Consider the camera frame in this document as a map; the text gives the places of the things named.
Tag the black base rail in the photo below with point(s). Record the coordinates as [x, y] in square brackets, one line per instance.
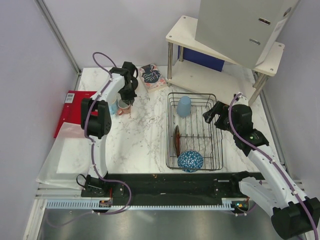
[176, 188]

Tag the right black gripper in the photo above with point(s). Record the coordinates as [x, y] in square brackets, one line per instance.
[220, 108]

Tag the blue plastic tumbler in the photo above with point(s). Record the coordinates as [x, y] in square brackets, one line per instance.
[184, 107]

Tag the clear plastic sleeve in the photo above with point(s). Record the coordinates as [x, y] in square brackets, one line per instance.
[69, 160]

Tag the red floral plate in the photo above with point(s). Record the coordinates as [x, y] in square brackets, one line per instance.
[176, 141]

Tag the blue white patterned bowl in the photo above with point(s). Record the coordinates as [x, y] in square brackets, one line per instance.
[190, 161]

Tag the white two-tier shelf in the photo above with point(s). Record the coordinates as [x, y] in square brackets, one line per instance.
[223, 84]

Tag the pink ceramic mug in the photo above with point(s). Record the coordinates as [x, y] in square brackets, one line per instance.
[123, 108]

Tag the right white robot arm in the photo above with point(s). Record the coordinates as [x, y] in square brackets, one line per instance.
[291, 211]

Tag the black wire dish rack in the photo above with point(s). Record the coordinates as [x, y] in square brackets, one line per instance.
[195, 133]

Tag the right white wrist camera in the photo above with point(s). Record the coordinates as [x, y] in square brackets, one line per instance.
[240, 99]

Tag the light blue ceramic mug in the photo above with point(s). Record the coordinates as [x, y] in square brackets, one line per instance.
[113, 107]

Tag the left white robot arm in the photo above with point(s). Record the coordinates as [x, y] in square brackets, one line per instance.
[96, 122]

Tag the grey ring binder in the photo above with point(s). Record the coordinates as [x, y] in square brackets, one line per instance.
[242, 30]

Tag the white cable duct rail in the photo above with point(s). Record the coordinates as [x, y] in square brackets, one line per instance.
[224, 204]

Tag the red plastic folder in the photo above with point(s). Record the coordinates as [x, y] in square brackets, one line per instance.
[71, 111]

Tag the floral cover book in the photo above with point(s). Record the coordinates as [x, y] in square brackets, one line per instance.
[151, 78]

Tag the blue folder under shelf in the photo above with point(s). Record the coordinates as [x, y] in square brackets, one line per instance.
[203, 59]

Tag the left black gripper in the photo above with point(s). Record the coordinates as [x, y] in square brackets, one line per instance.
[130, 98]

